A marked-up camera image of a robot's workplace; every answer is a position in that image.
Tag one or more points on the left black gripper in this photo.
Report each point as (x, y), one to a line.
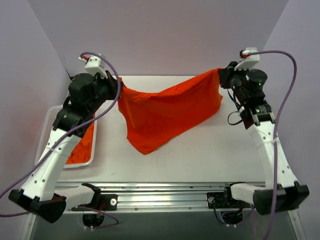
(111, 83)

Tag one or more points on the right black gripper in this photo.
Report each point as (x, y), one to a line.
(225, 76)

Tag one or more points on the orange t-shirt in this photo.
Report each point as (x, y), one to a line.
(81, 154)
(154, 118)

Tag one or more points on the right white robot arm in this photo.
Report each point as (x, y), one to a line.
(282, 189)

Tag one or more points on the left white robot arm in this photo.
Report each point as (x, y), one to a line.
(37, 195)

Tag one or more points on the white plastic basket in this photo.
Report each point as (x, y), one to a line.
(70, 142)

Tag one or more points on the orange t-shirt in basket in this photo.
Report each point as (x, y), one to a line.
(81, 154)

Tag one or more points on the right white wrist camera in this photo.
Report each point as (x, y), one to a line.
(249, 58)

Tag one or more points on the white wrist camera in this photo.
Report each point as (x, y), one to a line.
(93, 65)
(249, 58)

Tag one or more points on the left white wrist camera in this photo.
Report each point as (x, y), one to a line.
(93, 65)

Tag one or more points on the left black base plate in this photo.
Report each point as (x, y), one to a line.
(104, 202)

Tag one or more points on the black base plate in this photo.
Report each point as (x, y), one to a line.
(104, 202)
(220, 201)

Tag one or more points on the aluminium front rail frame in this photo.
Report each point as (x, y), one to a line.
(152, 196)

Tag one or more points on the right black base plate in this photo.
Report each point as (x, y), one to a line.
(220, 201)

